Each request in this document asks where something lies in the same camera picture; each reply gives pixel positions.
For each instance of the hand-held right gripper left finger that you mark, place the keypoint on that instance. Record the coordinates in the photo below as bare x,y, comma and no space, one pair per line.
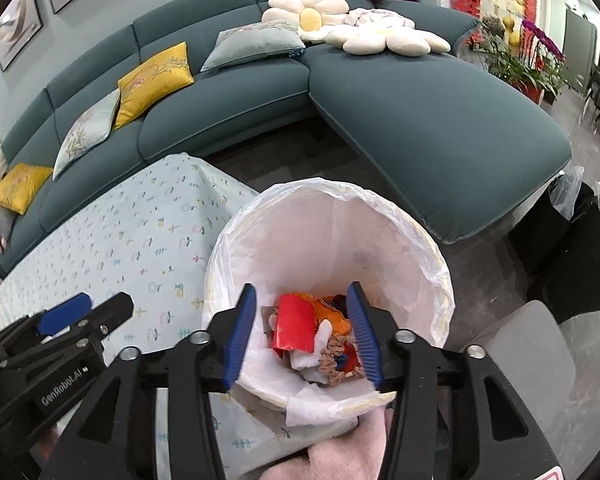
242,330

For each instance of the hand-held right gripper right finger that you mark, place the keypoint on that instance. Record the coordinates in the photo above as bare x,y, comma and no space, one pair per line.
365,330

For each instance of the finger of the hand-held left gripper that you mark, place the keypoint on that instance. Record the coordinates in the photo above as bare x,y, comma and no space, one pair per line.
62,312
110,312

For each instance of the small orange mesh piece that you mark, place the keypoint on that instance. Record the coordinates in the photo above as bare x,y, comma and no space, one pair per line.
330,311

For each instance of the beige scrunchie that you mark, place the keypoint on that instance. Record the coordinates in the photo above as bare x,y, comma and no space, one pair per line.
330,367

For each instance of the red paper piece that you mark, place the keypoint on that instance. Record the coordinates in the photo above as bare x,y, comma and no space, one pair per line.
295,325

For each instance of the trash bin with white liner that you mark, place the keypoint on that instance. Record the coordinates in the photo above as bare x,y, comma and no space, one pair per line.
340,240

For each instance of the light blue floral tablecloth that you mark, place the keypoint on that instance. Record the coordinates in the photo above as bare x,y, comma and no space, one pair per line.
130,240

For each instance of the grey plush toy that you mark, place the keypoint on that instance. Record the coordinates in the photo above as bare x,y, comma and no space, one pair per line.
1,227

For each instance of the pink fleece garment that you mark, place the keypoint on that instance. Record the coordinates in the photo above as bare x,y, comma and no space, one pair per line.
340,455

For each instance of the yellow embroidered pillow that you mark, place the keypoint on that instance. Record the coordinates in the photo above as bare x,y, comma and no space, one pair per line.
20,185
152,82

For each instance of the light blue embroidered pillow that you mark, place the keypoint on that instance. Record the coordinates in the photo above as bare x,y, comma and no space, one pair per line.
87,130
257,45

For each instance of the black bags on floor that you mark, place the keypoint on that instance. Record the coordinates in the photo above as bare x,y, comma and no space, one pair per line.
550,230

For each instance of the teal sectional sofa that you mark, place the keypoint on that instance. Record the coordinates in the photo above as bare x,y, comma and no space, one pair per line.
430,125

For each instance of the flower cushion pale yellow centre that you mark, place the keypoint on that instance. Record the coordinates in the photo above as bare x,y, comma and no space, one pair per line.
390,40

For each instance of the green plant in red pot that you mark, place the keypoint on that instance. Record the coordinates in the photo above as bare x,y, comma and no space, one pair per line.
510,67

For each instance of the flower cushion bright yellow centre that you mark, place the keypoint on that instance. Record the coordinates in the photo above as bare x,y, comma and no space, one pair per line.
307,15

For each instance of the yellow gourd ornament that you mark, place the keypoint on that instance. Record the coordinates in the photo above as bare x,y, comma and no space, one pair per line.
511,30

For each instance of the purple orchid plant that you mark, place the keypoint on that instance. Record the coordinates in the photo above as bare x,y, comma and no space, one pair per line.
542,42

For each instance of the grey cabinet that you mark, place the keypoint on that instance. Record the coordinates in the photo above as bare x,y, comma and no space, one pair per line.
580,45

